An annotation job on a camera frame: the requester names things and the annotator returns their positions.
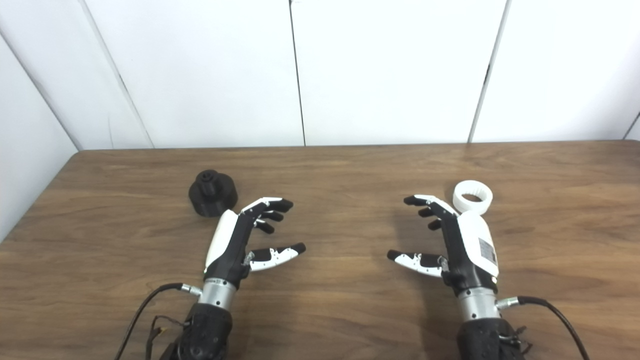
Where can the round black plastic part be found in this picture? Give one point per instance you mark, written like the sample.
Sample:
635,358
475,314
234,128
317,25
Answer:
217,197

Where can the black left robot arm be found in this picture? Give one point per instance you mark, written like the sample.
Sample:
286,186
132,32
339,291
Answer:
207,330

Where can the white and black left hand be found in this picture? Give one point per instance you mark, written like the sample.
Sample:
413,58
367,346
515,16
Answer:
231,250

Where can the white and black right hand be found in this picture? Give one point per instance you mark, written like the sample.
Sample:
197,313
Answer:
467,255

